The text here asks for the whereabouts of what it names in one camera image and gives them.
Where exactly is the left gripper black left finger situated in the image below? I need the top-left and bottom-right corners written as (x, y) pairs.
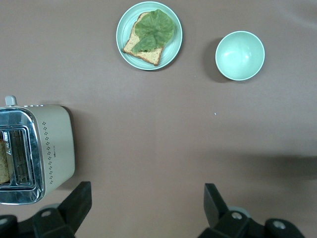
top-left (0, 181), bottom-right (93, 238)

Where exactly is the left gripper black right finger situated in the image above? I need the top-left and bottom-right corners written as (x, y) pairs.
top-left (198, 183), bottom-right (305, 238)

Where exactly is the beige and chrome toaster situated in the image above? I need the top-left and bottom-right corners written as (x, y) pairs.
top-left (0, 95), bottom-right (76, 206)

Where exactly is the bread slice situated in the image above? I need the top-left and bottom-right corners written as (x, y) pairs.
top-left (0, 138), bottom-right (10, 184)

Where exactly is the light green bowl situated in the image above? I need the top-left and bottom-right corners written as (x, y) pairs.
top-left (214, 30), bottom-right (265, 82)

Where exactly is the light green plate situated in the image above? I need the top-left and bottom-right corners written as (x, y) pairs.
top-left (115, 1), bottom-right (183, 71)

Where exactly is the toast slice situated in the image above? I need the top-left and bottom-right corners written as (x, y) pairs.
top-left (122, 11), bottom-right (164, 66)

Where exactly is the green lettuce leaf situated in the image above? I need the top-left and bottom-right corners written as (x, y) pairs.
top-left (131, 9), bottom-right (176, 54)

